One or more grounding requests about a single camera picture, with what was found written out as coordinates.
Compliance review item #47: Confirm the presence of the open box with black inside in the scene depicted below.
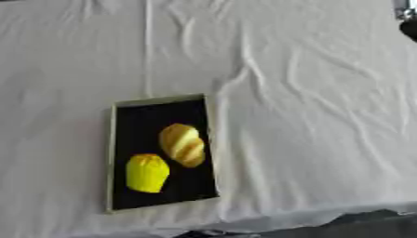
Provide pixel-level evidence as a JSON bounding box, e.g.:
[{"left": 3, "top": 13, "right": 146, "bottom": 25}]
[{"left": 104, "top": 93, "right": 222, "bottom": 215}]

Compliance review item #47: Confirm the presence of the tan toy bread loaf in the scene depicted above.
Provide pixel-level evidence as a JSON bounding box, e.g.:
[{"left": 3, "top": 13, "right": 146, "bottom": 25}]
[{"left": 157, "top": 123, "right": 208, "bottom": 169}]

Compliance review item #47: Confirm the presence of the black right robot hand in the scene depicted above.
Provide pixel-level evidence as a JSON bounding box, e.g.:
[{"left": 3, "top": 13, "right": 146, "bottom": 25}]
[{"left": 398, "top": 18, "right": 417, "bottom": 44}]

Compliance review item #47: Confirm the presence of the yellow toy fruit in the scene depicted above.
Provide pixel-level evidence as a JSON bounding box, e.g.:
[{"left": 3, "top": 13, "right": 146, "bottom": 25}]
[{"left": 125, "top": 152, "right": 171, "bottom": 194}]

